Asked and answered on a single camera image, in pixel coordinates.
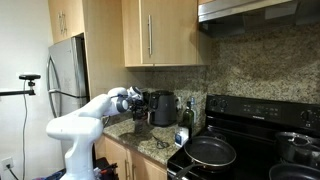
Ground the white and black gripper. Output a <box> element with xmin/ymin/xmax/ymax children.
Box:
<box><xmin>130</xmin><ymin>96</ymin><xmax>148</xmax><ymax>115</ymax></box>

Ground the cabinet door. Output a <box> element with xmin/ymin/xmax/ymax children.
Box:
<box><xmin>139</xmin><ymin>0</ymin><xmax>197</xmax><ymax>65</ymax></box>
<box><xmin>122</xmin><ymin>0</ymin><xmax>141</xmax><ymax>67</ymax></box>

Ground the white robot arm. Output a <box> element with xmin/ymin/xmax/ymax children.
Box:
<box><xmin>46</xmin><ymin>86</ymin><xmax>143</xmax><ymax>180</ymax></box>

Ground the dark glass bottle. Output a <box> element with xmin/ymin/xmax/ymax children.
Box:
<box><xmin>183</xmin><ymin>101</ymin><xmax>194</xmax><ymax>138</ymax></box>

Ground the lower wooden counter cabinet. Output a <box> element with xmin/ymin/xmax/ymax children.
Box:
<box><xmin>105</xmin><ymin>137</ymin><xmax>167</xmax><ymax>180</ymax></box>

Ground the cabinet above refrigerator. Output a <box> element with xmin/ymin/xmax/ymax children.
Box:
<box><xmin>48</xmin><ymin>0</ymin><xmax>84</xmax><ymax>43</ymax></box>

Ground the white salt container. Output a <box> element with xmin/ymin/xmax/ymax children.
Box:
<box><xmin>175</xmin><ymin>127</ymin><xmax>189</xmax><ymax>147</ymax></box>

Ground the stainless steel refrigerator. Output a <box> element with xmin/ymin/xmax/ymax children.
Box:
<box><xmin>46</xmin><ymin>37</ymin><xmax>89</xmax><ymax>117</ymax></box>

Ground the near black frying pan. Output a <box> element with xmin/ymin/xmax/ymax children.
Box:
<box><xmin>174</xmin><ymin>136</ymin><xmax>237</xmax><ymax>180</ymax></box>

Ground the black frying pan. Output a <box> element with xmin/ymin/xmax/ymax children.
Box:
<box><xmin>269</xmin><ymin>163</ymin><xmax>320</xmax><ymax>180</ymax></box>
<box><xmin>174</xmin><ymin>136</ymin><xmax>237</xmax><ymax>180</ymax></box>

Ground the black electric stove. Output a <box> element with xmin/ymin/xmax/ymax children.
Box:
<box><xmin>167</xmin><ymin>94</ymin><xmax>320</xmax><ymax>180</ymax></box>

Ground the stainless range hood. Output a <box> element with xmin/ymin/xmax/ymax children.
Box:
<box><xmin>198</xmin><ymin>0</ymin><xmax>320</xmax><ymax>37</ymax></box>

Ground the far black frying pan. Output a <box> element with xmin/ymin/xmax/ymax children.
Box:
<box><xmin>269</xmin><ymin>163</ymin><xmax>320</xmax><ymax>180</ymax></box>

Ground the black pot with lid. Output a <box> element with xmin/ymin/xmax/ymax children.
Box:
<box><xmin>275</xmin><ymin>132</ymin><xmax>320</xmax><ymax>168</ymax></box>

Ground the black camera on stand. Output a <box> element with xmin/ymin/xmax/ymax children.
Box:
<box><xmin>0</xmin><ymin>74</ymin><xmax>41</xmax><ymax>96</ymax></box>

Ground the white wall outlet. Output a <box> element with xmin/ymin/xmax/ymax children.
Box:
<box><xmin>1</xmin><ymin>157</ymin><xmax>14</xmax><ymax>170</ymax></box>

